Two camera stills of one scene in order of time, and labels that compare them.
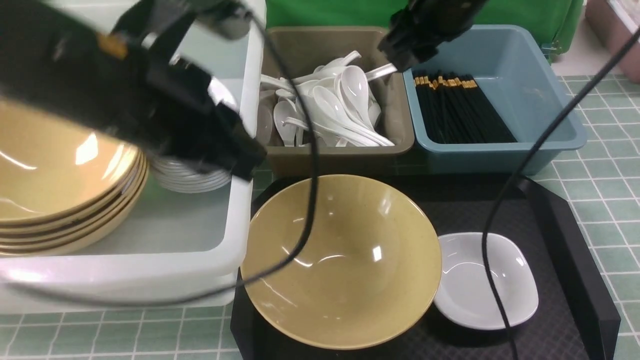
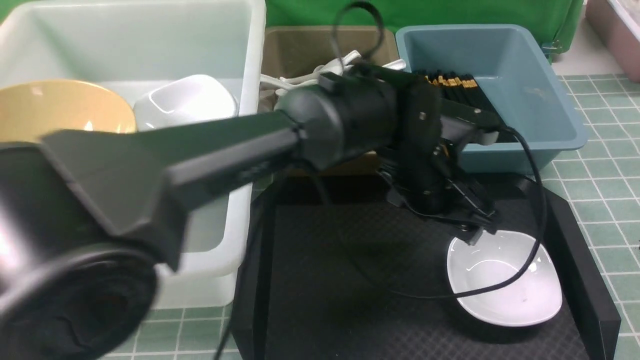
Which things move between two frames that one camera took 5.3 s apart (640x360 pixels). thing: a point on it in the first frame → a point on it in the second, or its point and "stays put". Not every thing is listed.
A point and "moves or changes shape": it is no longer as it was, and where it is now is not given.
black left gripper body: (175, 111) → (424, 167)
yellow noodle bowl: (371, 266) moves or changes shape
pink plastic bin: (614, 21) stays put
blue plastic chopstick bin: (508, 66) stays put
